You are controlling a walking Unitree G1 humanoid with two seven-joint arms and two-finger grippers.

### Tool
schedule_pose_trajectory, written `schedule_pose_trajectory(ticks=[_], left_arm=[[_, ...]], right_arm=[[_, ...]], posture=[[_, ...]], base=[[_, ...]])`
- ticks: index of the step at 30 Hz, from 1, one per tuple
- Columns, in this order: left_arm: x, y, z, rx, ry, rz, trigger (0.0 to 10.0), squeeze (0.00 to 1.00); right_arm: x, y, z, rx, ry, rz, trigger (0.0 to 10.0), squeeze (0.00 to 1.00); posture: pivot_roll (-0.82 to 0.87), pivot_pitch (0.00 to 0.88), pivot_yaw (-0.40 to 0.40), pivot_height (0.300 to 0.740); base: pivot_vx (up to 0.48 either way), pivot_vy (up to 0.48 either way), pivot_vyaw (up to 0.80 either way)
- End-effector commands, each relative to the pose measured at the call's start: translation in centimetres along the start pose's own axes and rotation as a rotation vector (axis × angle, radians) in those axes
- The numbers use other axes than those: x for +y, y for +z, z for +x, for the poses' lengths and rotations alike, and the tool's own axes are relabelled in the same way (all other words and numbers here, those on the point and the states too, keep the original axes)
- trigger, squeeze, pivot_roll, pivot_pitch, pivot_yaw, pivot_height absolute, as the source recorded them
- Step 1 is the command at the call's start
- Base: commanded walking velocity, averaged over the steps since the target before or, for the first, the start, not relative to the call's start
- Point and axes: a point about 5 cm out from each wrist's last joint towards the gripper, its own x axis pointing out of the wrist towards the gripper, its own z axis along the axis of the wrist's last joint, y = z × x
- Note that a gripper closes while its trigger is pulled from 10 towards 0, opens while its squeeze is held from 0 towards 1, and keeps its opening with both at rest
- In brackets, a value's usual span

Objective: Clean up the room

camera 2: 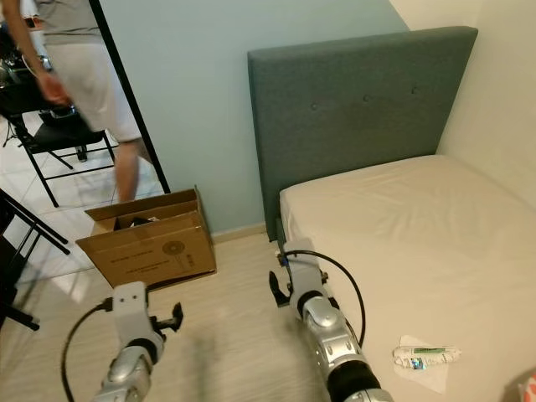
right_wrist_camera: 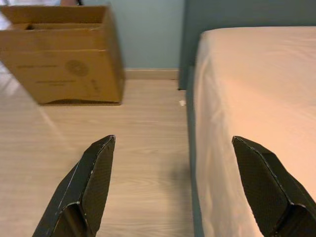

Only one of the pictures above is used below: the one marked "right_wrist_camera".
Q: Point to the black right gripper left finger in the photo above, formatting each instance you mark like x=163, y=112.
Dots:
x=81, y=187

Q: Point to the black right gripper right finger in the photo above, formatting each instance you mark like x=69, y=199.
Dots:
x=269, y=192

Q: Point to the beige bed mattress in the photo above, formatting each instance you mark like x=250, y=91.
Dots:
x=259, y=86

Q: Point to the brown cardboard box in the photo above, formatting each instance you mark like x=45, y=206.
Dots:
x=61, y=66

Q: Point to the small white scrap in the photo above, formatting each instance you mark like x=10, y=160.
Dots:
x=182, y=103

